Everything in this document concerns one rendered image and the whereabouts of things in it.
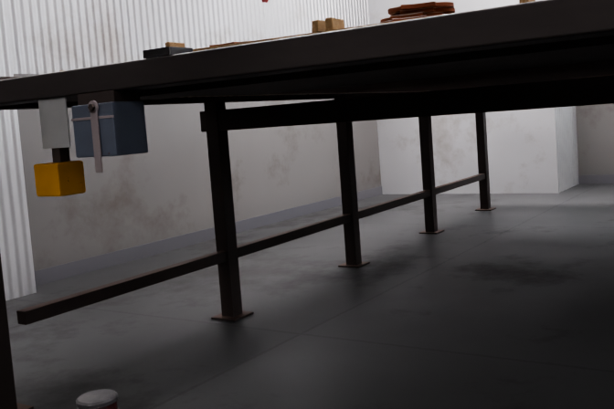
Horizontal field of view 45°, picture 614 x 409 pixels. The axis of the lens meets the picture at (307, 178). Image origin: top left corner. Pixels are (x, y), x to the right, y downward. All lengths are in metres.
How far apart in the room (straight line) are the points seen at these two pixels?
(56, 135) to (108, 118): 0.22
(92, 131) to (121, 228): 2.78
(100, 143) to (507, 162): 5.14
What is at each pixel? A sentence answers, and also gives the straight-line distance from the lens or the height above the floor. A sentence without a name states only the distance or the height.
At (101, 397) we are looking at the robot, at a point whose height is 0.32.
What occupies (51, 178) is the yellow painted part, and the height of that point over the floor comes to 0.66.
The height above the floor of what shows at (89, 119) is 0.80.
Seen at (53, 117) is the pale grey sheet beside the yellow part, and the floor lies 0.81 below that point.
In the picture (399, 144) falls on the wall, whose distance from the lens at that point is 6.93.
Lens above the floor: 0.76
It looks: 5 degrees down
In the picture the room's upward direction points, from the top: 4 degrees counter-clockwise
